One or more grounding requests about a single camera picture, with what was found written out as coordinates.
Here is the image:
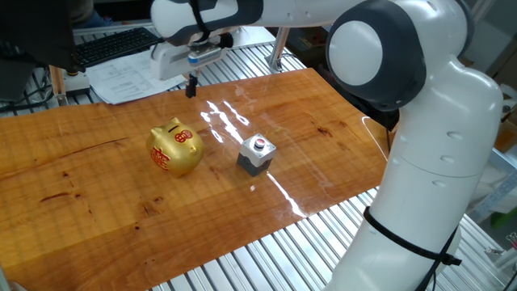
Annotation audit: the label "silver wrist module blue end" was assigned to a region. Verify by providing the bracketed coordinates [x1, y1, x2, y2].
[187, 44, 228, 68]

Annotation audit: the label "white stand with base plate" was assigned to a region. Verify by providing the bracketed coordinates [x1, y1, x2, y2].
[225, 26, 276, 50]

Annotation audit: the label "black gripper cable with plug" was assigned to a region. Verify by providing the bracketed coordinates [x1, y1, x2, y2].
[217, 32, 235, 50]

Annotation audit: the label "gold piggy bank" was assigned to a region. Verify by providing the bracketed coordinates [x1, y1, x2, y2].
[145, 116, 206, 179]

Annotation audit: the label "brown wooden rod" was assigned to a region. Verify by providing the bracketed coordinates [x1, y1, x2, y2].
[48, 64, 68, 107]

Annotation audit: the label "wood grain vinyl mat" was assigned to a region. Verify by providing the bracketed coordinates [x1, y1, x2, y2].
[0, 67, 395, 291]

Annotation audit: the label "black computer keyboard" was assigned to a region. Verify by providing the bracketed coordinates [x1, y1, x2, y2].
[74, 27, 162, 69]

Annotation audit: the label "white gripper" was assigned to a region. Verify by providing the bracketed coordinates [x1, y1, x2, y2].
[149, 40, 228, 99]

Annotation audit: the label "black monitor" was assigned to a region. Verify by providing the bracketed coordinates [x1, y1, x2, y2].
[0, 0, 86, 102]

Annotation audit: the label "aluminium profile rail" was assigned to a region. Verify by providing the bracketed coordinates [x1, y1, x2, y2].
[72, 22, 157, 36]

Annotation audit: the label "aluminium post with bracket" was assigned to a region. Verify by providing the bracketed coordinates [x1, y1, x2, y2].
[264, 26, 292, 74]

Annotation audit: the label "black strap on arm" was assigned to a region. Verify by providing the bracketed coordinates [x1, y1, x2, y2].
[362, 205, 464, 291]

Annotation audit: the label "printed paper sheets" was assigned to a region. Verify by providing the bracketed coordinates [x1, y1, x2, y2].
[85, 50, 187, 105]

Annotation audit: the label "grey red push button box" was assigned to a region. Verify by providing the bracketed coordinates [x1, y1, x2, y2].
[236, 133, 278, 178]

